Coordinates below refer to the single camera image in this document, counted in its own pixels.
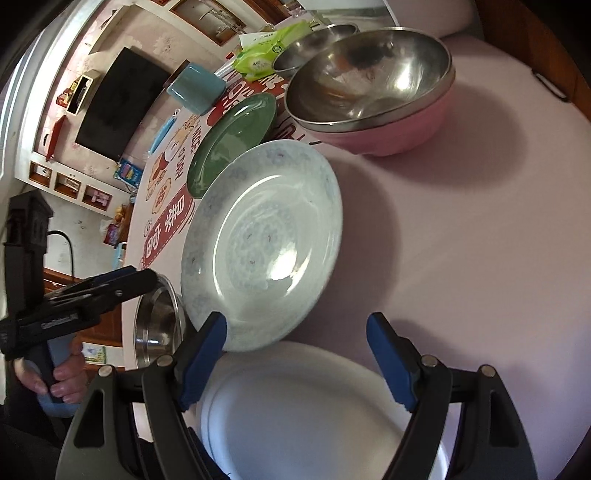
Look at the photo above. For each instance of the printed pink tablecloth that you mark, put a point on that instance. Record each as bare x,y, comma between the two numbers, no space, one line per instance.
461,230

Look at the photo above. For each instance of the patterned pale blue plate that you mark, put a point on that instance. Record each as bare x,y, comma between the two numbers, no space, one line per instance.
263,240

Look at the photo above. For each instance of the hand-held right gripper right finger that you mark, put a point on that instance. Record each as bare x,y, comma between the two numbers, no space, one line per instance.
392,364

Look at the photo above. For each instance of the green plate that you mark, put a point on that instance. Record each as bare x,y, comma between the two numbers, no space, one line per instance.
231,134

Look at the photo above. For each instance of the person's left hand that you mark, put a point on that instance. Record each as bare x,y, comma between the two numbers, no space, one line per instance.
71,383

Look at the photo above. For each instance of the teal cup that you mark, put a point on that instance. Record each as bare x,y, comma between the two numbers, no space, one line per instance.
196,87

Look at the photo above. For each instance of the green tissue packet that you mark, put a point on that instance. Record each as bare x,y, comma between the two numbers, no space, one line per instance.
263,50

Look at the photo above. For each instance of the pink bowl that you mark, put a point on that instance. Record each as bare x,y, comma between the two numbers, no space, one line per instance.
392,136

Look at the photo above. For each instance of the black television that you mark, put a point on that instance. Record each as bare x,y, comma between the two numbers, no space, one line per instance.
115,106

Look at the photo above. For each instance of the white box with clear lid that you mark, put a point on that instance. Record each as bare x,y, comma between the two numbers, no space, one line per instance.
351,14

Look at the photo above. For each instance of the blue face mask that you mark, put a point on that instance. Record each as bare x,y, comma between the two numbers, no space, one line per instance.
161,136

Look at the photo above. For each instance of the wide-rimmed steel bowl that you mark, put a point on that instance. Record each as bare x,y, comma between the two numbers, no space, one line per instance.
159,323

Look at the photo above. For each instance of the white plate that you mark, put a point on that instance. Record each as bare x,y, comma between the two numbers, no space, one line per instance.
300,415

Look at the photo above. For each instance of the small steel bowl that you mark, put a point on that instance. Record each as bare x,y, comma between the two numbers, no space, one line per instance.
309,46

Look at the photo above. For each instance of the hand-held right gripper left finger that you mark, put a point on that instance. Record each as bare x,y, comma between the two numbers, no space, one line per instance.
203,364

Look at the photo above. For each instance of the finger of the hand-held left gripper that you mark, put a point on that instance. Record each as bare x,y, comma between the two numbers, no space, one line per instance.
124,290
106,277

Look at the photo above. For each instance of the deep round steel bowl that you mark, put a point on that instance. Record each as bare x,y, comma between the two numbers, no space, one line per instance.
369,78

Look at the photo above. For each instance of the person's dark clothing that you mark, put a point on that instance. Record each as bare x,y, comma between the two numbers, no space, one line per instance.
23,447

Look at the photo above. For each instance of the blue picture book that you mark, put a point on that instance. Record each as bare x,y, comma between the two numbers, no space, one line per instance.
128,171

